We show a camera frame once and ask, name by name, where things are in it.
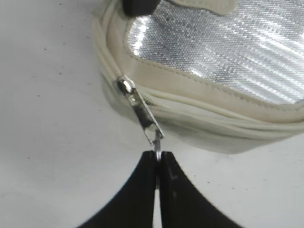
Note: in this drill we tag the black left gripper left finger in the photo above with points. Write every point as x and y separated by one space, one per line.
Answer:
133 204

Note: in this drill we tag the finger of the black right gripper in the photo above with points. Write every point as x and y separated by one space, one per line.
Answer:
136 8

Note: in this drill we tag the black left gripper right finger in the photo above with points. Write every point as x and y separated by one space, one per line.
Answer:
182 205

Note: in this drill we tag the silver zipper pull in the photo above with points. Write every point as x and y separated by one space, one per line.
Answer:
149 125

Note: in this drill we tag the cream insulated lunch bag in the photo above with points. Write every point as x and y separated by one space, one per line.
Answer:
212 72

